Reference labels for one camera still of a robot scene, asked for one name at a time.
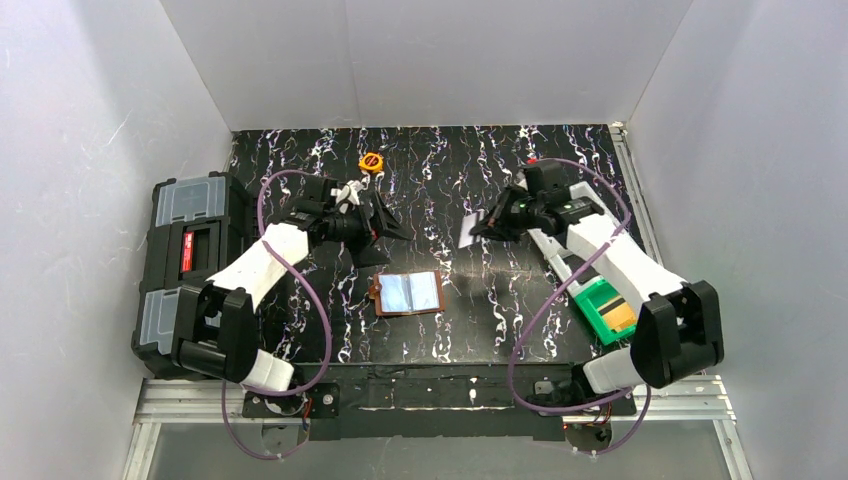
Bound white card with stripe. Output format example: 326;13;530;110
457;211;490;250

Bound gold card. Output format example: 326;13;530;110
598;295;637;333

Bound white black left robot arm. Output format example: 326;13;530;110
169;175;414;397

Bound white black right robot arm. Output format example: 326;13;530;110
459;159;724;406

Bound white plastic bin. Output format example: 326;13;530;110
529;229;620;303
515;179;620;236

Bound orange round cap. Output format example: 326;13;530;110
358;152;384;174

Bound green plastic bin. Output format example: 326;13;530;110
567;276;638;346

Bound black toolbox with clear lids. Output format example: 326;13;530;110
131;172;259;383

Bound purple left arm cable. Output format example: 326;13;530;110
220;169;339;462

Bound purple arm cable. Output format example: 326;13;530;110
220;169;339;462
506;157;654;458

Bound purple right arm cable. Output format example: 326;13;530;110
506;157;654;458

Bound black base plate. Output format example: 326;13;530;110
241;360;637;442

